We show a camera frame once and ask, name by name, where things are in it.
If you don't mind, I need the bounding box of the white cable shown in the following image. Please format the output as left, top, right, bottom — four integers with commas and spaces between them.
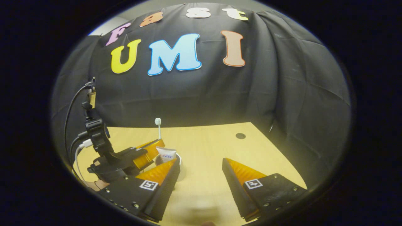
75, 139, 94, 186

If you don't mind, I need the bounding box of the white toothpaste tube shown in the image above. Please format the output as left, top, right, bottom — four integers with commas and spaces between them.
156, 146, 177, 164

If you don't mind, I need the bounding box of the white cup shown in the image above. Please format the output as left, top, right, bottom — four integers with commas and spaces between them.
153, 152, 186, 182

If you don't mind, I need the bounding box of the light wooden desktop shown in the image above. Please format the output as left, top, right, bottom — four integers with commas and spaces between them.
73, 122, 307, 226

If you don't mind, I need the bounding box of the black cable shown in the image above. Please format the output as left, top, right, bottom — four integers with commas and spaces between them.
70, 132, 89, 164
64, 82, 95, 160

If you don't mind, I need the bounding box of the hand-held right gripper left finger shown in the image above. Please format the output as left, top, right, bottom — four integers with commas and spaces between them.
97, 157, 181, 223

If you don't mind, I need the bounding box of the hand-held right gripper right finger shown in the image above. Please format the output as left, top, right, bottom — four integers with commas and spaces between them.
222, 158, 308, 222

